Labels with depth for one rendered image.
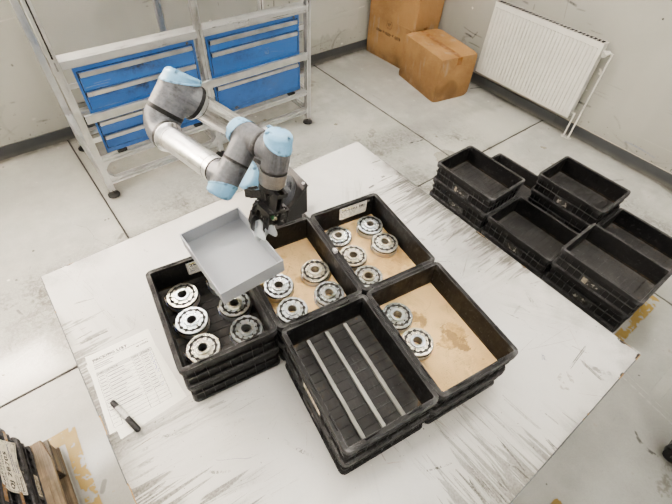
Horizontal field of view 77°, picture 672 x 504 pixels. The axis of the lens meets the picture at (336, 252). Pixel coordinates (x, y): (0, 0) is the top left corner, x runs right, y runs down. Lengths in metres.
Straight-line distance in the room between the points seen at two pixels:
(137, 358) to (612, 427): 2.16
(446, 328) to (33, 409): 1.94
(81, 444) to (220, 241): 1.31
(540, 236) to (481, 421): 1.37
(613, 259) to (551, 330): 0.83
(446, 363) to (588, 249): 1.30
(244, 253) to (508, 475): 1.02
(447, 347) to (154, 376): 0.96
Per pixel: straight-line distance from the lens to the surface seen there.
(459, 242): 1.93
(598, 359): 1.81
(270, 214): 1.18
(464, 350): 1.46
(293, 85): 3.61
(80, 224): 3.24
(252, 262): 1.30
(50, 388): 2.56
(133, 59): 3.00
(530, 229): 2.63
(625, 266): 2.53
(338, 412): 1.30
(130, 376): 1.59
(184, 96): 1.47
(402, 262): 1.61
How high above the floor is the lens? 2.04
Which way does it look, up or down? 49 degrees down
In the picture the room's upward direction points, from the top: 4 degrees clockwise
